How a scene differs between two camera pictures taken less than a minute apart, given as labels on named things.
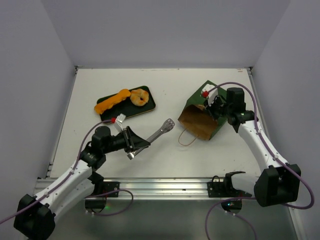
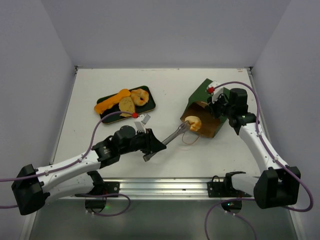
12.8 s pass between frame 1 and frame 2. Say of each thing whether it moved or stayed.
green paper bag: stayed
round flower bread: stayed
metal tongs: moved
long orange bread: stayed
